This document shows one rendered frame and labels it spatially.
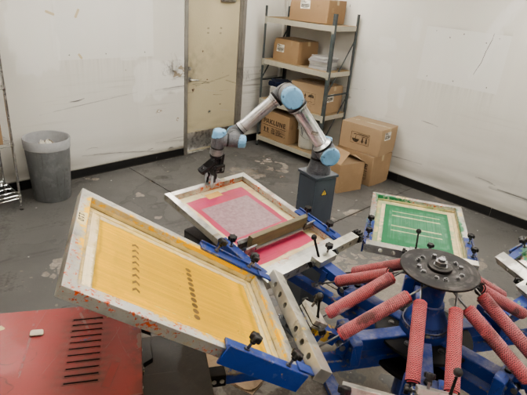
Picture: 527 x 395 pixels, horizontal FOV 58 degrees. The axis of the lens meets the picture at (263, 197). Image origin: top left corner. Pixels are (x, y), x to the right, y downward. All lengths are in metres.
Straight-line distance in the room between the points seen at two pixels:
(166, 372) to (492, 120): 4.75
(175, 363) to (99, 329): 0.31
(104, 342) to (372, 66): 5.36
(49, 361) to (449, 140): 5.15
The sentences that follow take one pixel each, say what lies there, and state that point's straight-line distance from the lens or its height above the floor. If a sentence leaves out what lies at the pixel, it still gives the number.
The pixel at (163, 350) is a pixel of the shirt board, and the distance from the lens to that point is 1.93.
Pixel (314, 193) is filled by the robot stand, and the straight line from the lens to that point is 2.94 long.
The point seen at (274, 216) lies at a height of 1.06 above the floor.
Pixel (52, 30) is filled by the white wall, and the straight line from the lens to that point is 5.53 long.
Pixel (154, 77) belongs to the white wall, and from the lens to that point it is 6.15.
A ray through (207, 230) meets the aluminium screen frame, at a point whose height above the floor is 1.10.
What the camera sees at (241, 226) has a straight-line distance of 2.54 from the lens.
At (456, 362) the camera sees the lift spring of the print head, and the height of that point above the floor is 1.16.
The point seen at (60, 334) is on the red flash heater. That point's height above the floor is 1.10.
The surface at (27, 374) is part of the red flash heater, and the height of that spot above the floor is 1.10.
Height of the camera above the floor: 2.25
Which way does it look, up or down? 24 degrees down
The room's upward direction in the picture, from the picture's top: 5 degrees clockwise
